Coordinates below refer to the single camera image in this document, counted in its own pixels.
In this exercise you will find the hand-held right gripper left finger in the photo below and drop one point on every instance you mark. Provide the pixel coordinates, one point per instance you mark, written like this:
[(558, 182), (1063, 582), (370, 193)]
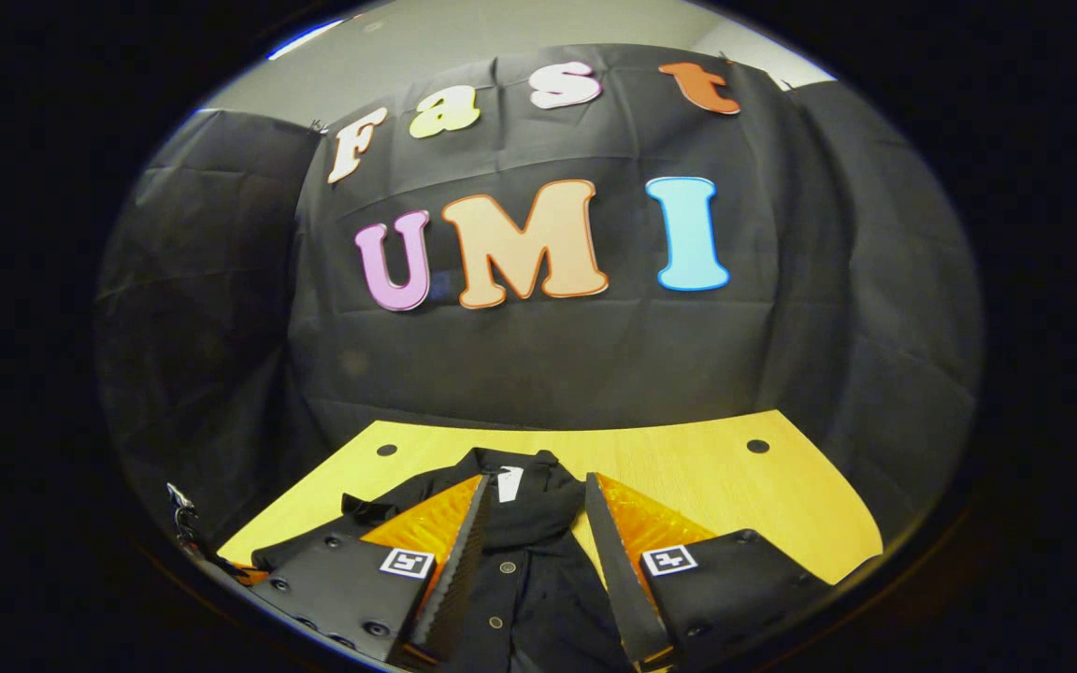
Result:
[(457, 581)]

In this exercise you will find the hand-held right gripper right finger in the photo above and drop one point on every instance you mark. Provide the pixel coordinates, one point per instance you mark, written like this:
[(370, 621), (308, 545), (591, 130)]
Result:
[(618, 581)]

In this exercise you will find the ceiling light panel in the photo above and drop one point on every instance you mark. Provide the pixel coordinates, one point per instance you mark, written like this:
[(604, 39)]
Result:
[(303, 39)]

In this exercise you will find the black backdrop cloth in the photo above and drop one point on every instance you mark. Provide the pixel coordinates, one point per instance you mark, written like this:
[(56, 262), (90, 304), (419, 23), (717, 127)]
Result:
[(548, 365)]

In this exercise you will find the black buttoned garment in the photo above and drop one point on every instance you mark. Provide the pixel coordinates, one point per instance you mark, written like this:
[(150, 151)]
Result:
[(538, 603)]

